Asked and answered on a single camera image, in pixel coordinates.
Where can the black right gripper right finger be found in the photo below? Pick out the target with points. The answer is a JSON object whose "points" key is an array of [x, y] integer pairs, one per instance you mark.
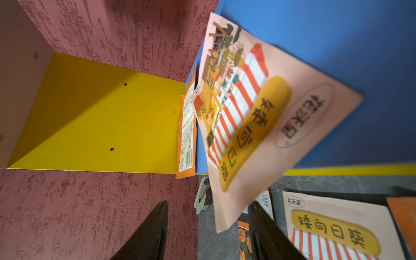
{"points": [[267, 240]]}

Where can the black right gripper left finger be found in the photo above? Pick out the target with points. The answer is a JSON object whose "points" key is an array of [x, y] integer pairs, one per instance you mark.
{"points": [[148, 242]]}

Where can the marigold seed bag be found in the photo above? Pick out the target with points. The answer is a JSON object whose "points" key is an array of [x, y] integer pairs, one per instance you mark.
{"points": [[245, 244]]}

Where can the pink shop seed bag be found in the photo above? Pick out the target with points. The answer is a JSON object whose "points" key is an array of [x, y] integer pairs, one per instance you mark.
{"points": [[260, 111], [323, 228]]}

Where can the orange bordered seed bag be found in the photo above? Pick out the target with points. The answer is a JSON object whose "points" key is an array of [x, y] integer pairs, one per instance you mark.
{"points": [[186, 166], [404, 213]]}

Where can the yellow wooden shelf unit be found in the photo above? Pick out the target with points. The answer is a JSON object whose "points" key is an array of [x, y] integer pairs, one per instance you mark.
{"points": [[97, 85]]}

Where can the white grey stapler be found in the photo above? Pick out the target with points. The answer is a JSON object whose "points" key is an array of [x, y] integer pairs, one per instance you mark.
{"points": [[204, 196]]}

